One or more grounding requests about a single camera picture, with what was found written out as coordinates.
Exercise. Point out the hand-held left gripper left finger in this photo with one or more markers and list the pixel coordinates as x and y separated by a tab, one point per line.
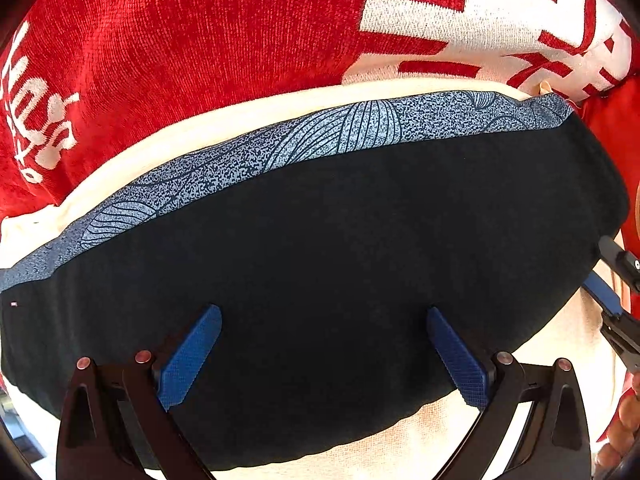
192	355

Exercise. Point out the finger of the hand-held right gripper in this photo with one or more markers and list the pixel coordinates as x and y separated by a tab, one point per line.
606	297
625	260

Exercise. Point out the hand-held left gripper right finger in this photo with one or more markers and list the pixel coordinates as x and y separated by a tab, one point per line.
457	355

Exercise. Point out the black pants with blue stripes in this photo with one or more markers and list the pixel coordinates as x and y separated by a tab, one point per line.
325	260

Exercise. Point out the person's right hand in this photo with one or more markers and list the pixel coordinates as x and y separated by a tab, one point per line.
622	425

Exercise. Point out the peach towel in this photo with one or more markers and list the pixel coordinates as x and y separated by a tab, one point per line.
200	130

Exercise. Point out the red printed blanket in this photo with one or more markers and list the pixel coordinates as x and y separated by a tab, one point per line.
200	35

